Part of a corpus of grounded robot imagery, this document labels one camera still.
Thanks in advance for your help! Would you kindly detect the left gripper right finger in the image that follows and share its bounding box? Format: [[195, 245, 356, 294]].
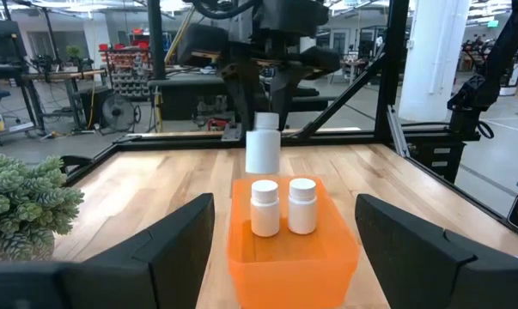
[[355, 193, 518, 309]]

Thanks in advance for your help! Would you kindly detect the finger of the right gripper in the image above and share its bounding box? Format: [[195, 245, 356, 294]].
[[269, 68, 303, 131], [221, 63, 260, 131]]

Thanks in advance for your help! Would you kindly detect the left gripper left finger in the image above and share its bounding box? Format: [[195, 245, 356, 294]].
[[0, 192, 216, 309]]

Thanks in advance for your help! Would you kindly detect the white pill bottle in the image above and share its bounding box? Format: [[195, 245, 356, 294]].
[[249, 179, 281, 238], [245, 112, 282, 176], [287, 177, 319, 236]]

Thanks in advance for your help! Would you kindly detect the orange plastic basket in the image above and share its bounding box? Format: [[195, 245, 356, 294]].
[[226, 174, 362, 309]]

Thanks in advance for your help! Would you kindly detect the black side table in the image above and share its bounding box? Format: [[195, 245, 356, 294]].
[[148, 75, 328, 124]]

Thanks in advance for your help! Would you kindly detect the black box with labels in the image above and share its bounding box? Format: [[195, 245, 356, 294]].
[[406, 139, 468, 184]]

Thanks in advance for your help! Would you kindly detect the shelf with red bins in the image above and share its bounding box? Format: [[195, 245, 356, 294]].
[[97, 40, 153, 100]]

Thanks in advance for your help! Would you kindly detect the black floor fan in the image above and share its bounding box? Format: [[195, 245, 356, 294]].
[[100, 93, 142, 133]]

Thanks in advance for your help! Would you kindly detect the green artificial plant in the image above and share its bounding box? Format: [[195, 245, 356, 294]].
[[0, 153, 86, 263]]

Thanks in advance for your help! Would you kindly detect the white building column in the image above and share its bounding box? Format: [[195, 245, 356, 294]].
[[397, 0, 472, 124], [82, 19, 112, 72]]

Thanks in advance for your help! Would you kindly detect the small potted plant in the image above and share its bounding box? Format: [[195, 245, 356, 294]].
[[64, 44, 84, 61]]

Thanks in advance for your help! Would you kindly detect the wooden top workbench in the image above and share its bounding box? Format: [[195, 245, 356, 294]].
[[20, 68, 109, 138]]

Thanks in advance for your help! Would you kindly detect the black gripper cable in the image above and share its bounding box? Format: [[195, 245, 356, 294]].
[[189, 0, 262, 21]]

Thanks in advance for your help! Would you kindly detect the black aluminium table frame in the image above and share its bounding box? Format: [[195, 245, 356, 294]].
[[60, 0, 518, 235]]

